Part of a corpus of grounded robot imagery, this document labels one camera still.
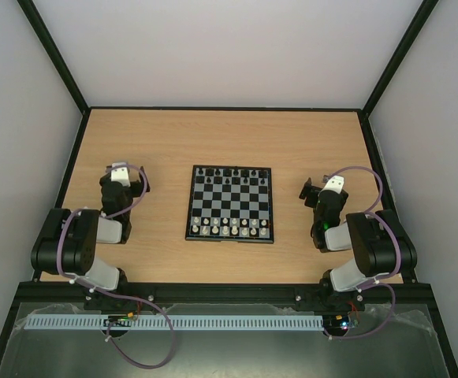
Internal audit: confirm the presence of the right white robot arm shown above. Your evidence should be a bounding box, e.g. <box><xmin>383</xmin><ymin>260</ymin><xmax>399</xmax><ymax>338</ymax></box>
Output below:
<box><xmin>299</xmin><ymin>176</ymin><xmax>417</xmax><ymax>309</ymax></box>

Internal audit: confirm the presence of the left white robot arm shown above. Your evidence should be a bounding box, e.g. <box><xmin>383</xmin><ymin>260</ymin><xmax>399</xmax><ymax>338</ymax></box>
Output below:
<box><xmin>31</xmin><ymin>162</ymin><xmax>150</xmax><ymax>293</ymax></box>

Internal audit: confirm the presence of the black silver chess board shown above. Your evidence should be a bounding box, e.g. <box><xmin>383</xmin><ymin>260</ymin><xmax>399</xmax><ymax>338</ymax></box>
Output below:
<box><xmin>185</xmin><ymin>165</ymin><xmax>274</xmax><ymax>244</ymax></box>

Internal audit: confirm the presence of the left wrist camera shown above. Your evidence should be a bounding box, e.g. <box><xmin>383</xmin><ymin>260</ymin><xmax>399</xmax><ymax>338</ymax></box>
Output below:
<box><xmin>106</xmin><ymin>161</ymin><xmax>131</xmax><ymax>187</ymax></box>

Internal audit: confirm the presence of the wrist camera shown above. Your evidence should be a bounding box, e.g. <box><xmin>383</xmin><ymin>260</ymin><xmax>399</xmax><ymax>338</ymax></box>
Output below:
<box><xmin>106</xmin><ymin>161</ymin><xmax>131</xmax><ymax>187</ymax></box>
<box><xmin>322</xmin><ymin>175</ymin><xmax>344</xmax><ymax>194</ymax></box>

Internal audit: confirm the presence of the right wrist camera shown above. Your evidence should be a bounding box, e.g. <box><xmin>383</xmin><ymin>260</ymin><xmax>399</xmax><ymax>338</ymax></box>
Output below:
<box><xmin>322</xmin><ymin>175</ymin><xmax>344</xmax><ymax>194</ymax></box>

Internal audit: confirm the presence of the black left frame rail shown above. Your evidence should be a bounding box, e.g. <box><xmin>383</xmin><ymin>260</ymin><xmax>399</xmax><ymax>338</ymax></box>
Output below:
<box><xmin>31</xmin><ymin>109</ymin><xmax>91</xmax><ymax>283</ymax></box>

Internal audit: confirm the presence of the black right frame rail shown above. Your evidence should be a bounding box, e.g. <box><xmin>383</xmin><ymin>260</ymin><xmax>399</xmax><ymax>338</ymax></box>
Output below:
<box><xmin>357</xmin><ymin>109</ymin><xmax>418</xmax><ymax>284</ymax></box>

